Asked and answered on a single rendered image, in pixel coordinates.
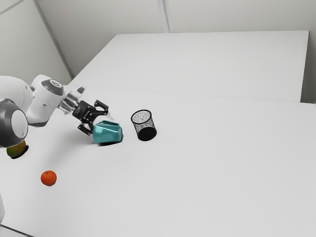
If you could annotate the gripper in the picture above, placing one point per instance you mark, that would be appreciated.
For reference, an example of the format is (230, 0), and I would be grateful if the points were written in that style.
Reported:
(84, 111)

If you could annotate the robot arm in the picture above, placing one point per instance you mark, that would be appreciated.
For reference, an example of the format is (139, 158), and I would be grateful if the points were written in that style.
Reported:
(39, 101)

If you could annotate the teal faceted mug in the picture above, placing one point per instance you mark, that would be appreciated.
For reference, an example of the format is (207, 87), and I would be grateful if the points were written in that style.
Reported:
(107, 132)

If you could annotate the black mesh pen holder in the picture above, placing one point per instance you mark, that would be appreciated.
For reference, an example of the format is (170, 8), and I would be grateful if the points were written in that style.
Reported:
(144, 125)

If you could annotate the orange fruit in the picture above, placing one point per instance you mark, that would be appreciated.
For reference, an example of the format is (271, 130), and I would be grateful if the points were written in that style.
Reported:
(48, 178)

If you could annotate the green yellow mango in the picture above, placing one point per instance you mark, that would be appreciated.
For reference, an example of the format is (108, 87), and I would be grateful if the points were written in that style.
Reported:
(16, 149)

